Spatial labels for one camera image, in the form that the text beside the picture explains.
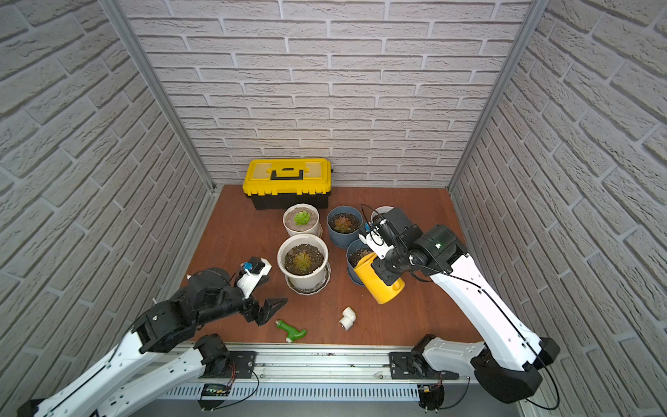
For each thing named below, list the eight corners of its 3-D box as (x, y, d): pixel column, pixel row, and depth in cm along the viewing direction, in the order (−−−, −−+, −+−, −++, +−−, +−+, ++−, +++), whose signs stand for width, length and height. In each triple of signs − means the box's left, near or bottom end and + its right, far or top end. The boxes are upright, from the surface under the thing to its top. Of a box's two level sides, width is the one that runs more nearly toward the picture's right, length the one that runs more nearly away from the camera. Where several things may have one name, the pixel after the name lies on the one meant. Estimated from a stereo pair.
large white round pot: (281, 294, 89) (273, 278, 78) (287, 252, 100) (281, 233, 89) (329, 295, 89) (328, 278, 79) (331, 252, 100) (330, 233, 89)
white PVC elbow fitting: (336, 322, 84) (336, 319, 81) (347, 308, 87) (347, 304, 84) (347, 331, 82) (347, 329, 80) (358, 316, 85) (359, 313, 83)
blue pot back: (327, 252, 100) (326, 235, 91) (328, 223, 109) (327, 205, 100) (361, 252, 100) (364, 235, 91) (360, 223, 109) (362, 205, 100)
